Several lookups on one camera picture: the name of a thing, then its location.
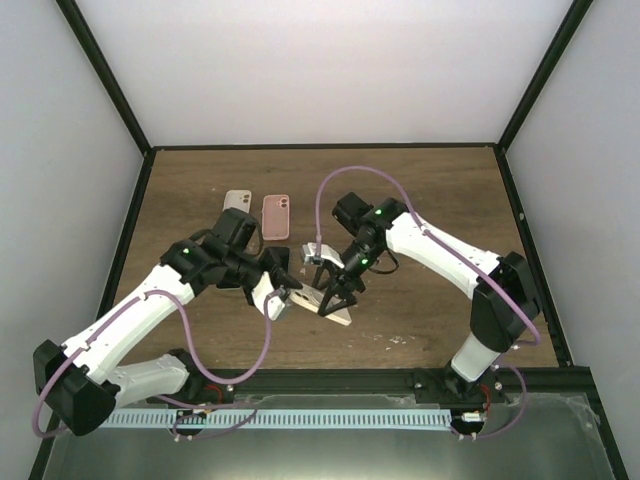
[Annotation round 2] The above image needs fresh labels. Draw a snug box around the pink phone case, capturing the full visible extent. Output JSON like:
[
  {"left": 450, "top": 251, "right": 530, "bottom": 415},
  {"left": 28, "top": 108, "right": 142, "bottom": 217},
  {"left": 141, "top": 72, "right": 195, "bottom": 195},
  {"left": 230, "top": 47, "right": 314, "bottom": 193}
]
[{"left": 261, "top": 194, "right": 290, "bottom": 241}]

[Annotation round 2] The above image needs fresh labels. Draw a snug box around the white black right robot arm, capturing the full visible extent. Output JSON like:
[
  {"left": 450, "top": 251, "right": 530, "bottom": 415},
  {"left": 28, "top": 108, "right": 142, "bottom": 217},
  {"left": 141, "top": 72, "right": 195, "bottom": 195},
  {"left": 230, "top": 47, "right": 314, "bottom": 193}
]
[{"left": 301, "top": 192, "right": 541, "bottom": 403}]

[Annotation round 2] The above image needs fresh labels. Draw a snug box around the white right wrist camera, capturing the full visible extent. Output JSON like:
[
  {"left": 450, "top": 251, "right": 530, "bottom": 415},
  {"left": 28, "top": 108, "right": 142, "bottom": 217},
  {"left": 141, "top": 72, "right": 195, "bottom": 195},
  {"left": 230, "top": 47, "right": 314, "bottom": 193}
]
[{"left": 301, "top": 242, "right": 344, "bottom": 269}]

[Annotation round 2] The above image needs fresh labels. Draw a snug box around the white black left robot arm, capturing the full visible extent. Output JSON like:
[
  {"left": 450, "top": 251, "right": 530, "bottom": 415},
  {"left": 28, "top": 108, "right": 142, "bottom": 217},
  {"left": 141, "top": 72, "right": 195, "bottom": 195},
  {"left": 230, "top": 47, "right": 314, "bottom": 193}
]
[{"left": 31, "top": 208, "right": 302, "bottom": 438}]

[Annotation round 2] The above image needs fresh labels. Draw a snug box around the black aluminium frame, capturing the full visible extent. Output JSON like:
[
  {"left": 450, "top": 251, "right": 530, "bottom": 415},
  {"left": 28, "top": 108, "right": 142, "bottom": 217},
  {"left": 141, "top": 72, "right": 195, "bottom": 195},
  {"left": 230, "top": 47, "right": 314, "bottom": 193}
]
[{"left": 31, "top": 1, "right": 628, "bottom": 479}]

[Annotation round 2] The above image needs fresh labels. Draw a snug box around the black screen smartphone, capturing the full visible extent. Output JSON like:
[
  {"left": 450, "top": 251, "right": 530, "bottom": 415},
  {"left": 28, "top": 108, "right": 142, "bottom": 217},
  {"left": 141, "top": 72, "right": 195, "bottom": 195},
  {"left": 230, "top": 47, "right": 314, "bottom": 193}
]
[
  {"left": 217, "top": 284, "right": 242, "bottom": 291},
  {"left": 265, "top": 246, "right": 290, "bottom": 262}
]

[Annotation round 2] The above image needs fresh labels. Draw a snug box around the white phone case with ring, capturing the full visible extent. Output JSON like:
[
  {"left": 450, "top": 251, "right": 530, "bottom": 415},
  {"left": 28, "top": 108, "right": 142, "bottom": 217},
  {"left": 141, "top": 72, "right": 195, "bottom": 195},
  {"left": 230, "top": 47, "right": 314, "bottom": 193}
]
[{"left": 223, "top": 190, "right": 252, "bottom": 213}]

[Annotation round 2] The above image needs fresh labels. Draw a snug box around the grey metal plate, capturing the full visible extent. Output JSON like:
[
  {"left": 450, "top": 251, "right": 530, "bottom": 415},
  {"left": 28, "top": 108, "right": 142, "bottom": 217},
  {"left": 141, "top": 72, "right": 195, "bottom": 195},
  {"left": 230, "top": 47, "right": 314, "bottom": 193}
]
[{"left": 44, "top": 394, "right": 614, "bottom": 479}]

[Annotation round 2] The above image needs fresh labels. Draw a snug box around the light blue slotted cable duct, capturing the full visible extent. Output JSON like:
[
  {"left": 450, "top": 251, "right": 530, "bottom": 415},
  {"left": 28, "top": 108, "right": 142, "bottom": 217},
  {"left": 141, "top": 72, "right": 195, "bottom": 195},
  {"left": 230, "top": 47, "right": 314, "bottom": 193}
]
[{"left": 102, "top": 408, "right": 452, "bottom": 431}]

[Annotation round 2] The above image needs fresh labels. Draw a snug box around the beige phone case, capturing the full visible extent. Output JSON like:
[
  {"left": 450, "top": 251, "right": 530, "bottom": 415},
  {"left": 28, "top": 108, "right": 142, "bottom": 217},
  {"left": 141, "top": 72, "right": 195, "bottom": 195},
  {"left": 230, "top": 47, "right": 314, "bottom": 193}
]
[{"left": 290, "top": 284, "right": 352, "bottom": 327}]

